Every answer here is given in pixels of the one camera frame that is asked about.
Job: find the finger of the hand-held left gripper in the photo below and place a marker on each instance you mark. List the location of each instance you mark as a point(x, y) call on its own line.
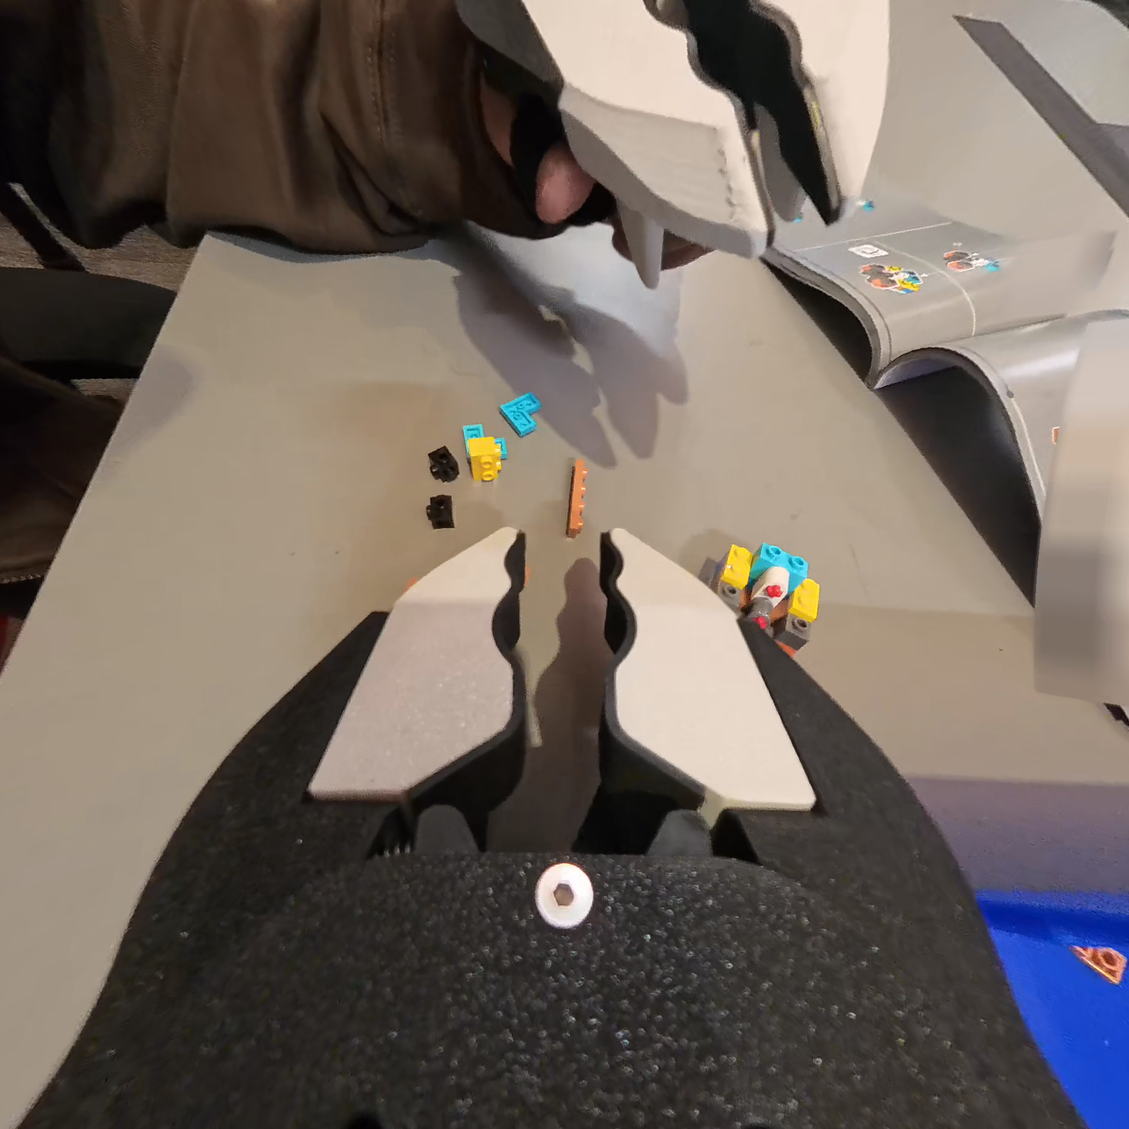
point(856, 70)
point(645, 132)

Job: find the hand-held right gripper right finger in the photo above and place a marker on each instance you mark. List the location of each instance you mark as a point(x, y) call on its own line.
point(697, 706)

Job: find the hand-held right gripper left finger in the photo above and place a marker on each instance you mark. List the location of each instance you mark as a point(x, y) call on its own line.
point(424, 697)

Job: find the multicoloured toy brick assembly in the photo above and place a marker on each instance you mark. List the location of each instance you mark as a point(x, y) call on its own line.
point(768, 591)

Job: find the long orange toy plate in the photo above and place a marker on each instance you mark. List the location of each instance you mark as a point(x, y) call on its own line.
point(579, 503)

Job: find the blue plastic bin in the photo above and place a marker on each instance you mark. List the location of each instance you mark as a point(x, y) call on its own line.
point(1059, 1058)

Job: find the grey desk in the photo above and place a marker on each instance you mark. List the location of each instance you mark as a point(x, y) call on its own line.
point(266, 397)

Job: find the person's left hand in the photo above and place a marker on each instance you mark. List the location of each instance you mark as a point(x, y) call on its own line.
point(565, 186)

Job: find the black toy brick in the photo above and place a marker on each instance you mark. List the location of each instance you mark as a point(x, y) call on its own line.
point(440, 511)
point(444, 464)

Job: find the teal L-shaped plate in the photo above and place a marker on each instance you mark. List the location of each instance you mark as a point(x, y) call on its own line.
point(520, 415)
point(473, 432)

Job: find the yellow toy brick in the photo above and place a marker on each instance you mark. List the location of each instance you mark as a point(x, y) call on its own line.
point(483, 459)

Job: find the grey instruction booklet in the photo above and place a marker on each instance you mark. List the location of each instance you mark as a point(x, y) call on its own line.
point(971, 291)

